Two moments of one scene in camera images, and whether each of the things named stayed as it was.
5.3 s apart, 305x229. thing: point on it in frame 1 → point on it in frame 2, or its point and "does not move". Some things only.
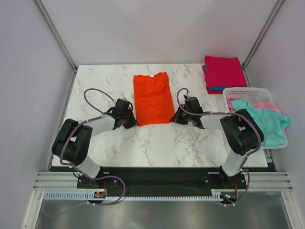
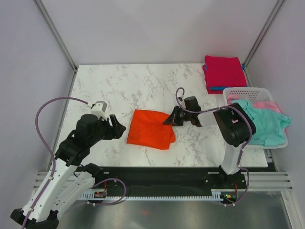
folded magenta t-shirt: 224,72 does not move
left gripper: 133,123 → 119,128
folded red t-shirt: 210,91 does not move
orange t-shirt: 153,99 → 147,128
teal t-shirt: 271,121 does not move
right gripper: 177,118 does not move
